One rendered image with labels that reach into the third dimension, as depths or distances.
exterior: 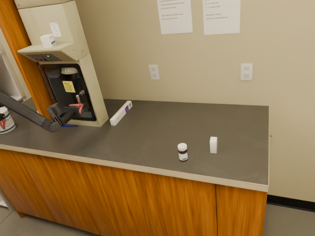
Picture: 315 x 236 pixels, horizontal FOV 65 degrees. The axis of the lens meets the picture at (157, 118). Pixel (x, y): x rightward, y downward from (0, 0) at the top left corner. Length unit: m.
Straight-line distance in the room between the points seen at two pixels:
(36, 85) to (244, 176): 1.36
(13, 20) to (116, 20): 0.62
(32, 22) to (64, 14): 0.24
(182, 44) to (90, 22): 0.68
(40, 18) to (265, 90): 1.40
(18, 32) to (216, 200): 1.48
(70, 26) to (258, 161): 1.20
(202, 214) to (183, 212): 0.11
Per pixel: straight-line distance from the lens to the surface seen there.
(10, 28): 1.74
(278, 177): 2.17
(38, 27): 1.66
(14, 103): 1.45
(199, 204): 1.42
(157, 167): 1.28
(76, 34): 1.55
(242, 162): 1.28
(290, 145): 1.97
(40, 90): 1.83
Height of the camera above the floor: 1.79
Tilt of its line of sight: 30 degrees down
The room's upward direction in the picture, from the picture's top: 10 degrees counter-clockwise
